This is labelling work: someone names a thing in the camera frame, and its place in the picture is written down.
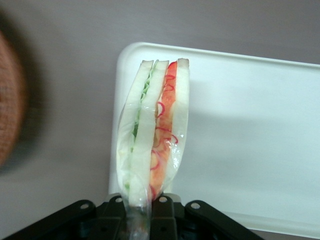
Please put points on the orange-brown woven basket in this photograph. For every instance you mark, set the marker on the orange-brown woven basket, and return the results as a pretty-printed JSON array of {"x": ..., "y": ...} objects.
[{"x": 11, "y": 105}]

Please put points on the triangle sandwich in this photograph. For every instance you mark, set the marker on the triangle sandwich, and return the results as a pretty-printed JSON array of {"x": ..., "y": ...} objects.
[{"x": 147, "y": 125}]

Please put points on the cream plastic tray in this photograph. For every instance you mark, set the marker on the cream plastic tray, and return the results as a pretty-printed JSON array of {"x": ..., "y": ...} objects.
[{"x": 250, "y": 137}]

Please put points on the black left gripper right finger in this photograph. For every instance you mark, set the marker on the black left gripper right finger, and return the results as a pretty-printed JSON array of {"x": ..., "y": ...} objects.
[{"x": 190, "y": 225}]

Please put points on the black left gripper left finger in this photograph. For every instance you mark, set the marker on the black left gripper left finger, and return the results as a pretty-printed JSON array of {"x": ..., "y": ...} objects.
[{"x": 95, "y": 225}]

